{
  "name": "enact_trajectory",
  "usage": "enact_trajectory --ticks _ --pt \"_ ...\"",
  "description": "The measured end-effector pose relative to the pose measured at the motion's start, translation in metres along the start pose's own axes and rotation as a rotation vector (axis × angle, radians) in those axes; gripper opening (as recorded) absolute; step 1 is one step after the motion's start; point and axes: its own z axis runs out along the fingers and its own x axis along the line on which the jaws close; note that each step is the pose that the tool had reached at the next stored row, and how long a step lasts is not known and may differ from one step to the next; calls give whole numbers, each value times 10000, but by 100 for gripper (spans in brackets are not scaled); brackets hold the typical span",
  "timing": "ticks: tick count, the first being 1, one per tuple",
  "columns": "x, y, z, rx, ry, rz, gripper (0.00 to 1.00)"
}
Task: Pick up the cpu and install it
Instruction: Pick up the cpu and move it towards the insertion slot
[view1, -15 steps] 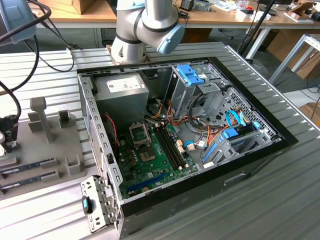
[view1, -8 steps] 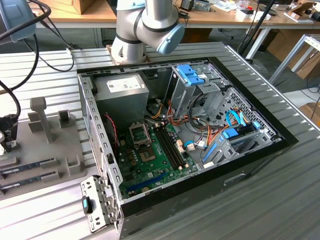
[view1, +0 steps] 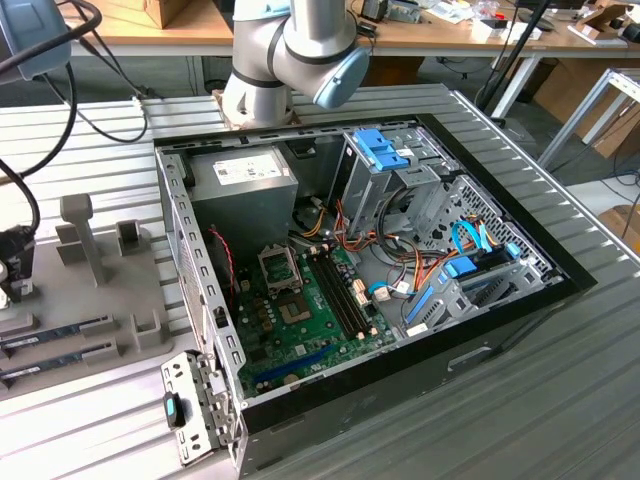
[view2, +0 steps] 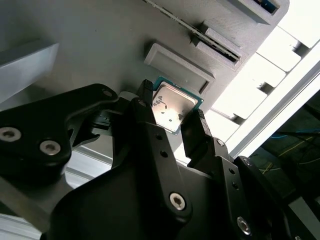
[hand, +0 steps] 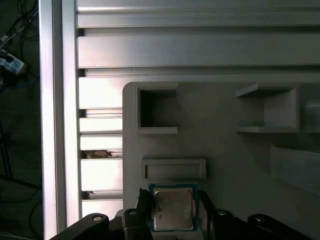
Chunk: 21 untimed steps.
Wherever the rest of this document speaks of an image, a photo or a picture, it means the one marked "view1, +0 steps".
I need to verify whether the CPU socket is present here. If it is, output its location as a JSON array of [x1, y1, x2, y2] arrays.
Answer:
[[277, 293, 315, 326]]

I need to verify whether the grey plastic parts rack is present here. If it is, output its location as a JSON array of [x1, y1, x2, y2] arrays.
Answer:
[[0, 192, 176, 401]]

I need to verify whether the dark RAM stick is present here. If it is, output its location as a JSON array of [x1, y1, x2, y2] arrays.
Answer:
[[0, 347, 121, 382], [0, 319, 116, 347]]

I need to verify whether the black latch with blue tab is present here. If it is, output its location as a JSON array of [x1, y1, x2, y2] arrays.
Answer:
[[163, 392, 187, 431]]

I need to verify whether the black case fan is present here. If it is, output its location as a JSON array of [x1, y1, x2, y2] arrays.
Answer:
[[207, 227, 237, 301]]

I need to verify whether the grey power supply unit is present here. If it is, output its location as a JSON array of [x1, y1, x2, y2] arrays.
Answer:
[[187, 144, 300, 251]]

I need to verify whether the green motherboard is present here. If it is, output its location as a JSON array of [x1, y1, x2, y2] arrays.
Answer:
[[232, 242, 401, 399]]

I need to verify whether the blue expansion slot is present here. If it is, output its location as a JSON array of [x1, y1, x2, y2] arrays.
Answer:
[[251, 344, 336, 386]]

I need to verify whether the wooden desk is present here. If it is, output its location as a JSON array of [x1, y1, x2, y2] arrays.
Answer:
[[69, 0, 640, 61]]

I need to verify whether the small brown cardboard box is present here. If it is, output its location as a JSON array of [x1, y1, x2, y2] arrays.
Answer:
[[143, 0, 195, 29]]

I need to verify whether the black RAM slot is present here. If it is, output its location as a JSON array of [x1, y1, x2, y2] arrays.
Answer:
[[317, 248, 377, 337], [305, 252, 362, 342]]

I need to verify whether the black open PC case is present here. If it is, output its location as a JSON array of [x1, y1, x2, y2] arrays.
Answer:
[[152, 112, 599, 479]]

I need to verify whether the blue plastic drive latch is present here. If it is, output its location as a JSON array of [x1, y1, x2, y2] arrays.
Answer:
[[352, 128, 411, 171]]

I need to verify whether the grey metal disk bay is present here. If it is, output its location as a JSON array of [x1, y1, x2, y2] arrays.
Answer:
[[402, 259, 564, 341]]

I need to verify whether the hard disk in blue carrier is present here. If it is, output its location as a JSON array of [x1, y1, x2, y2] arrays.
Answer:
[[442, 243, 521, 281]]

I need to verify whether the black tripod stand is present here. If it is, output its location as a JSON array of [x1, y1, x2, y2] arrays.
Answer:
[[472, 0, 556, 124]]

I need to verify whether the large brown cardboard box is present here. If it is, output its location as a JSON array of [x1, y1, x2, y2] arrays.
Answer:
[[532, 59, 640, 159]]

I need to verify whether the grey hinged slot bracket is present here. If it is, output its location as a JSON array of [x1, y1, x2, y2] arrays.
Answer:
[[159, 349, 246, 469]]

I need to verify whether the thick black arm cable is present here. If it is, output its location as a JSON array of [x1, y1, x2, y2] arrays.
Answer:
[[0, 0, 104, 236]]

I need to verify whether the red twisted wire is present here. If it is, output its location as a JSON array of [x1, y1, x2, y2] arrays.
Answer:
[[208, 227, 236, 296]]

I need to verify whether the grey cable with white plug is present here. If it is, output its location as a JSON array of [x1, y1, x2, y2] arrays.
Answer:
[[74, 34, 151, 144]]

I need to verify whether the orange wire bundle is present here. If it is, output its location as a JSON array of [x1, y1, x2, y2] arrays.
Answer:
[[334, 199, 451, 301]]

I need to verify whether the looped blue wire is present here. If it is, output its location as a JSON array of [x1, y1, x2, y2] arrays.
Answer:
[[451, 219, 496, 254]]

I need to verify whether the aluminium profile frame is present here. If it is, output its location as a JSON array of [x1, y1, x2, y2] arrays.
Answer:
[[537, 67, 640, 171]]

